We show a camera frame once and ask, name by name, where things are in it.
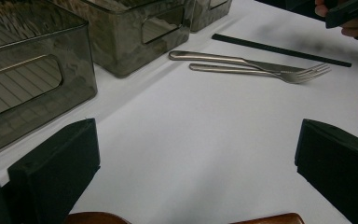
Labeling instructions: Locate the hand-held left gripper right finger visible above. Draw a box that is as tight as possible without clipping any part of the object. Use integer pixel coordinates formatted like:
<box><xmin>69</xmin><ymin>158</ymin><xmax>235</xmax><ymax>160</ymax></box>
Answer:
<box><xmin>294</xmin><ymin>119</ymin><xmax>358</xmax><ymax>224</ymax></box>

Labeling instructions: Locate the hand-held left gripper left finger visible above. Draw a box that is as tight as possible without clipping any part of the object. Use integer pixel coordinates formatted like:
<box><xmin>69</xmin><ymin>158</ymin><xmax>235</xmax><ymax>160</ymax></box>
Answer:
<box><xmin>7</xmin><ymin>118</ymin><xmax>101</xmax><ymax>224</ymax></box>

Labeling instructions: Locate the transparent grey plastic bin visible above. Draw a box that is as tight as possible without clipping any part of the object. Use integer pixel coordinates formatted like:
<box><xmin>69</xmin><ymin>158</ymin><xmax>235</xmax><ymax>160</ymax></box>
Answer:
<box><xmin>50</xmin><ymin>0</ymin><xmax>195</xmax><ymax>78</ymax></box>
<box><xmin>190</xmin><ymin>0</ymin><xmax>233</xmax><ymax>33</ymax></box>
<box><xmin>0</xmin><ymin>0</ymin><xmax>98</xmax><ymax>161</ymax></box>

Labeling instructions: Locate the black chopstick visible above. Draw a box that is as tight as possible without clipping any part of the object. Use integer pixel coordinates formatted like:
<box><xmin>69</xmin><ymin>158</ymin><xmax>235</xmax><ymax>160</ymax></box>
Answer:
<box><xmin>211</xmin><ymin>33</ymin><xmax>352</xmax><ymax>68</ymax></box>

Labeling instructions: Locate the steel fork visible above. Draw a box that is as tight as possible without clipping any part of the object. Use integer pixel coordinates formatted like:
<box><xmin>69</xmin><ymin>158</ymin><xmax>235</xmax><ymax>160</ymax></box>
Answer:
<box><xmin>188</xmin><ymin>63</ymin><xmax>332</xmax><ymax>85</ymax></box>

